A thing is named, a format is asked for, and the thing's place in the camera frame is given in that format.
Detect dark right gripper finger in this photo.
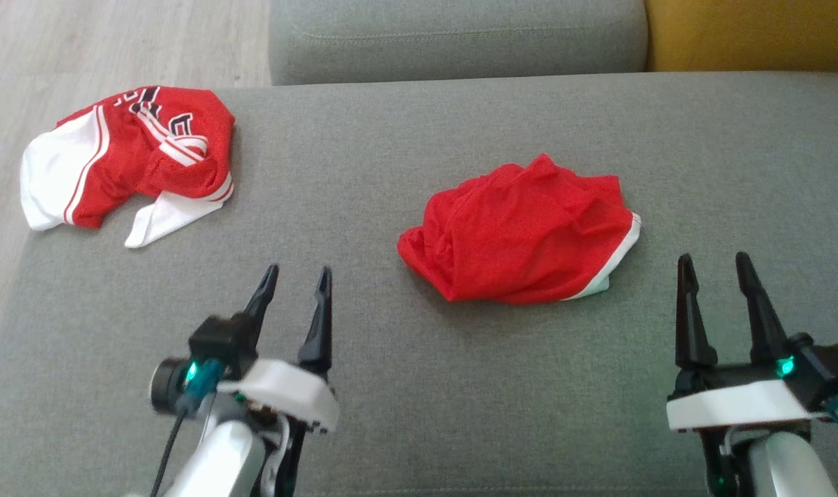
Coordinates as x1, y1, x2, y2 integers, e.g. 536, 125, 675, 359
674, 253, 719, 371
735, 252, 788, 366

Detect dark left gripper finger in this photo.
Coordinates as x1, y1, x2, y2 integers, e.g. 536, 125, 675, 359
298, 266, 334, 378
242, 264, 280, 347

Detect red white basketball shorts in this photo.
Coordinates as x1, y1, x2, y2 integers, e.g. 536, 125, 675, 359
397, 153, 643, 306

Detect red white lettered jersey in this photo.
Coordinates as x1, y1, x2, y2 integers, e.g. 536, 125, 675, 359
20, 85, 237, 249

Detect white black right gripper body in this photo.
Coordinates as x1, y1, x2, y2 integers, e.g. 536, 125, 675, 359
665, 358, 831, 434

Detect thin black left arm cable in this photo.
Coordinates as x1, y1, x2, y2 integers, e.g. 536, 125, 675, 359
148, 359, 225, 497

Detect yellow sofa backrest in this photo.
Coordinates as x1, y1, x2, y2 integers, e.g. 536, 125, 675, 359
643, 0, 838, 73

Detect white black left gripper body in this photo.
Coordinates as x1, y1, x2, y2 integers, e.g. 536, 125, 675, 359
217, 359, 341, 434

